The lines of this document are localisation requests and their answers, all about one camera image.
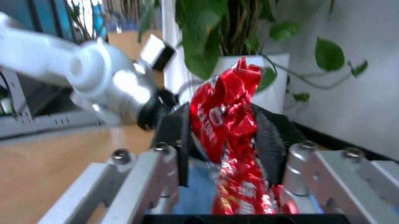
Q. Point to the white plant pot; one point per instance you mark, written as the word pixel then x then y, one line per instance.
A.
pixel 274 93

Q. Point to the grey metal furniture frame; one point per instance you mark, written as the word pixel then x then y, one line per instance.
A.
pixel 46 121

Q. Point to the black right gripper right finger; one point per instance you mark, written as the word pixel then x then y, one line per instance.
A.
pixel 274 140

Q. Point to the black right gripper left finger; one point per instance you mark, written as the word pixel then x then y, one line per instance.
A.
pixel 170 137

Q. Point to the green leafy potted plant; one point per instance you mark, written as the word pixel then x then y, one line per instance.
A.
pixel 202 35

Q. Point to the thin-stemmed background plant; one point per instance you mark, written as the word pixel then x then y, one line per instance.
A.
pixel 84 25

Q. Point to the red snack wrapper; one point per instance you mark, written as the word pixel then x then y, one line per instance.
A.
pixel 224 112

